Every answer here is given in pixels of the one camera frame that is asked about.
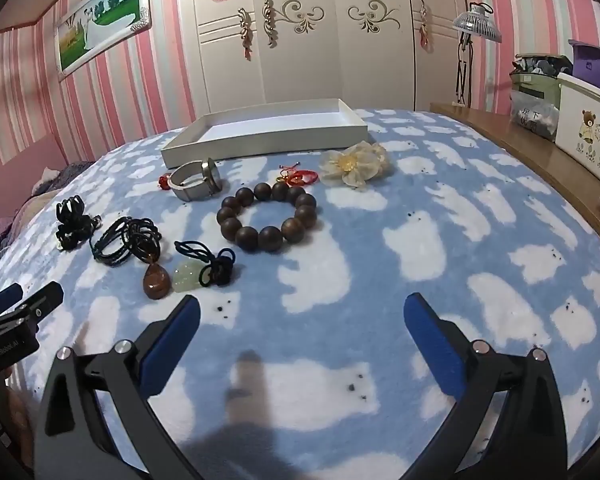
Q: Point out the red hanging tassel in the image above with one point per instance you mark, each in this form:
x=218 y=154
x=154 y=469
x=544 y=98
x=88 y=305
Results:
x=423 y=30

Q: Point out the cream flower hair accessory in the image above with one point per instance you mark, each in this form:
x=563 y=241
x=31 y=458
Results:
x=352 y=165

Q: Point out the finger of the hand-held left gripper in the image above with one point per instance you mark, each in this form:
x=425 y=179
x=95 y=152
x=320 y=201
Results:
x=42 y=302
x=2 y=297

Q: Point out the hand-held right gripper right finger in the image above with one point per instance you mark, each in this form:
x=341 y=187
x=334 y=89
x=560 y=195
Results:
x=432 y=347

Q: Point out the white bear-print storage box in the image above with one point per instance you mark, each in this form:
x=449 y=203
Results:
x=587 y=125

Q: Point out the blue white printed blanket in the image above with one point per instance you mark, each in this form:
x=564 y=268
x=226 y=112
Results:
x=430 y=240

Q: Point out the black hair claw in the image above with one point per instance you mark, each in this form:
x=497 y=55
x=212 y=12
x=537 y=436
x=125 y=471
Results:
x=70 y=207

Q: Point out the silver wristwatch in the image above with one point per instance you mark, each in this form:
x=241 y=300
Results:
x=195 y=182

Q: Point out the purple storage box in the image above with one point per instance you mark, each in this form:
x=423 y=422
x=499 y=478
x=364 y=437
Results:
x=597 y=65

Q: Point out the green storage box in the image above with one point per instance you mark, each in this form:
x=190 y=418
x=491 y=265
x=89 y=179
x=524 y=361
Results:
x=532 y=85

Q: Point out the wooden headboard shelf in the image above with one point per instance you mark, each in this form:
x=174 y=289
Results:
x=530 y=155

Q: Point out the black scrunchie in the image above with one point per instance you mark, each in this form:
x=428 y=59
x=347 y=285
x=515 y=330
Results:
x=72 y=235

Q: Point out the framed picture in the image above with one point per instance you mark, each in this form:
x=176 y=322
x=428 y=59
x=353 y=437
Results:
x=100 y=15

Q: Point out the white wardrobe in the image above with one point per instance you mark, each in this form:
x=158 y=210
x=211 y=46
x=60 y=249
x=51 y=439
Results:
x=330 y=60

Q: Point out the white shallow tray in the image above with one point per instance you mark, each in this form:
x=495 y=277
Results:
x=260 y=132

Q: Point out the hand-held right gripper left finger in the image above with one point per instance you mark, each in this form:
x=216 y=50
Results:
x=172 y=345

